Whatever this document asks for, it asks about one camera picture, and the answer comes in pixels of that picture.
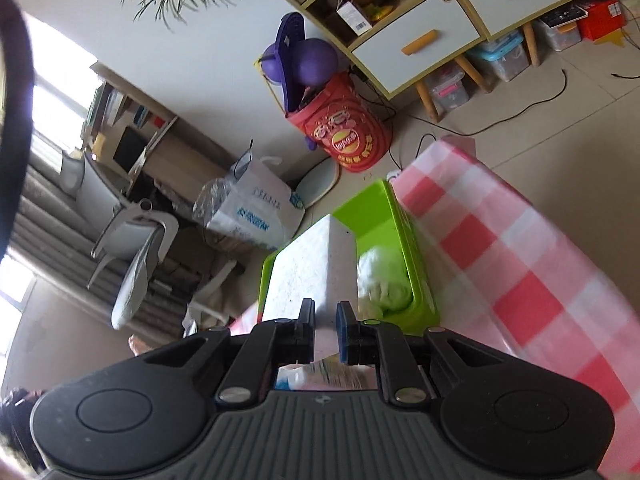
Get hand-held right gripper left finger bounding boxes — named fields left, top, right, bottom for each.
left=132, top=299, right=317, bottom=407

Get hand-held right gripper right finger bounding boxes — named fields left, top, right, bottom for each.
left=336, top=301, right=521, bottom=408

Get white foam block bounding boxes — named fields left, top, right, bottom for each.
left=260, top=214, right=358, bottom=361

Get red and white santa plush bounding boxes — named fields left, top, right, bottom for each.
left=357, top=247, right=416, bottom=318

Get green plastic bin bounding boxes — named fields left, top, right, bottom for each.
left=257, top=179, right=441, bottom=336

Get blue and white milk carton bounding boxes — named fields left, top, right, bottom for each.
left=275, top=355, right=376, bottom=392

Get white paper bag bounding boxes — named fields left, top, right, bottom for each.
left=207, top=157, right=306, bottom=251

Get white round floor pad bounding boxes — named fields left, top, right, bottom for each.
left=295, top=157, right=341, bottom=208

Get white office chair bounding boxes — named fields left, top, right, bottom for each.
left=60, top=147, right=241, bottom=331

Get red snack bucket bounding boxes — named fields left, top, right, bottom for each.
left=286, top=72, right=393, bottom=173

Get wooden desk with shelves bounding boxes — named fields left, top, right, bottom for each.
left=80, top=62, right=236, bottom=211

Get clear storage box pink contents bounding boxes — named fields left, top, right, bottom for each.
left=425, top=62, right=471, bottom=116

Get purple bounce ball toy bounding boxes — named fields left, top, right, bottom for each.
left=254, top=12, right=341, bottom=111

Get wooden cabinet with white drawers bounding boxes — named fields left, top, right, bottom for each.
left=247, top=0, right=601, bottom=121

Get clear storage box blue lid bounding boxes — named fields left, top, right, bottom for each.
left=470, top=32, right=531, bottom=83

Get red box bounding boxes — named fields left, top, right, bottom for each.
left=580, top=0, right=626, bottom=41

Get black floor cable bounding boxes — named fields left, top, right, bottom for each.
left=390, top=67, right=568, bottom=171

